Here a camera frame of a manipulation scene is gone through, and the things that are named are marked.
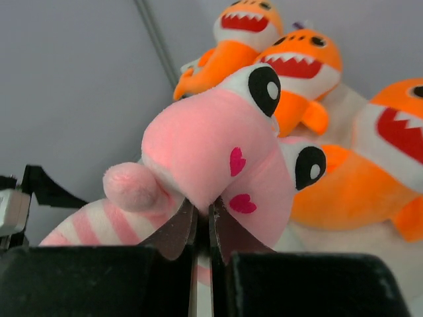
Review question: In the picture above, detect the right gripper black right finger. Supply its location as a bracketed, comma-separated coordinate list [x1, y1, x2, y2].
[209, 200, 410, 316]

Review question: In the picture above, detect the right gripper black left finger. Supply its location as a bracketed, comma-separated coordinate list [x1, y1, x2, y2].
[1, 201, 198, 316]

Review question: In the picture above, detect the large orange shark plush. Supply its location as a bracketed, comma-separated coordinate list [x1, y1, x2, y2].
[291, 77, 422, 242]

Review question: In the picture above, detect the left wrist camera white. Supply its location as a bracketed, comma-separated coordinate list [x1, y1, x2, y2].
[1, 176, 32, 237]

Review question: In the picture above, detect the white two-tier shelf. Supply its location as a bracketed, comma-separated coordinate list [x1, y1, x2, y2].
[274, 82, 423, 265]

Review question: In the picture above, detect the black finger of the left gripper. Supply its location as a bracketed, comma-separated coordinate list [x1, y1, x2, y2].
[21, 164, 87, 209]

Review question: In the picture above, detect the pink striped plush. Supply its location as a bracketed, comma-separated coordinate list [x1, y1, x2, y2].
[41, 63, 327, 248]

